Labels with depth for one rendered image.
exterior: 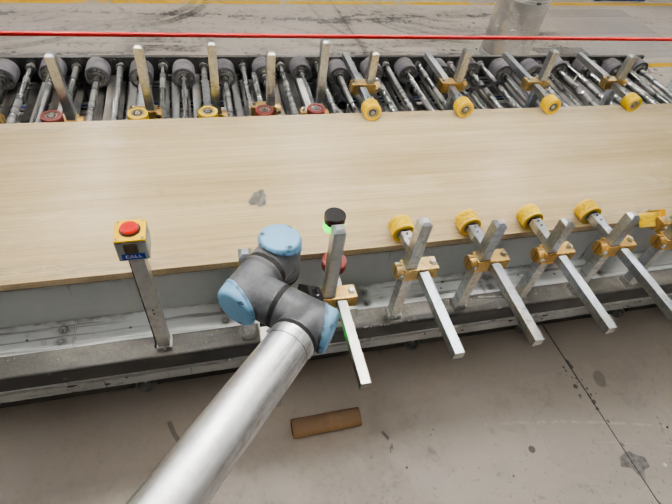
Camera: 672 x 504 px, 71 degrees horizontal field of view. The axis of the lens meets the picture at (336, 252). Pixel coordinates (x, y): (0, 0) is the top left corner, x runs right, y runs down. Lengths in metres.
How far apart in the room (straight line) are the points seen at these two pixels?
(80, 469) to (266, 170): 1.38
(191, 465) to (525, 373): 2.11
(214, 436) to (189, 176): 1.24
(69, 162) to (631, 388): 2.74
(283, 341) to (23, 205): 1.22
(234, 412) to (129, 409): 1.60
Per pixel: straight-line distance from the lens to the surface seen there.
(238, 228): 1.60
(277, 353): 0.80
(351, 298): 1.48
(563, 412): 2.60
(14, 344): 1.85
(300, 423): 2.12
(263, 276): 0.92
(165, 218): 1.66
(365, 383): 1.34
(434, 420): 2.32
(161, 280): 1.65
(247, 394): 0.75
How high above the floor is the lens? 2.05
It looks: 48 degrees down
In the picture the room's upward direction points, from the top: 10 degrees clockwise
